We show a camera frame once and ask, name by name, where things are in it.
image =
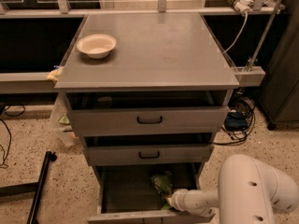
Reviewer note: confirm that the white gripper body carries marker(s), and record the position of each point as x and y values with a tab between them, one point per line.
181	200

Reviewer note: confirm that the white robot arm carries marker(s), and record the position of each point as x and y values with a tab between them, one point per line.
249	192

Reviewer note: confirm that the grey bottom drawer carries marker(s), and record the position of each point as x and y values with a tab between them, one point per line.
128	196

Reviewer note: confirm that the grey drawer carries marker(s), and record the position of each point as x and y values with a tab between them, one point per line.
146	112
147	149
128	196

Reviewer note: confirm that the grey middle drawer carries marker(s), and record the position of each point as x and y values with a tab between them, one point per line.
147	149

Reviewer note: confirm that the grey top drawer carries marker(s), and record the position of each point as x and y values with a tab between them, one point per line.
146	112

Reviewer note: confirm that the grey drawer cabinet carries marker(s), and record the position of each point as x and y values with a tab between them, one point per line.
154	52

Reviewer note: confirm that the clear plastic bag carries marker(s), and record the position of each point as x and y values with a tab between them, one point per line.
60	124

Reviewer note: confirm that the black metal stand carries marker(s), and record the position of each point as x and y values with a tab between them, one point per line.
36	187

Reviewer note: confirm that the dark grey cabinet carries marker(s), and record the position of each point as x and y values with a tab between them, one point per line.
279	95

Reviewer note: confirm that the white paper bowl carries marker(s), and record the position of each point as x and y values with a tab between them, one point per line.
96	46

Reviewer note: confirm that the yellow crumpled item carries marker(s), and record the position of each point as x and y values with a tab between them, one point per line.
55	74

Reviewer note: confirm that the power strip with plug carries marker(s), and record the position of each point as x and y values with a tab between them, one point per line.
241	6

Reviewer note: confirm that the thin metal rod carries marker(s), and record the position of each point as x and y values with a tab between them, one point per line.
257	6

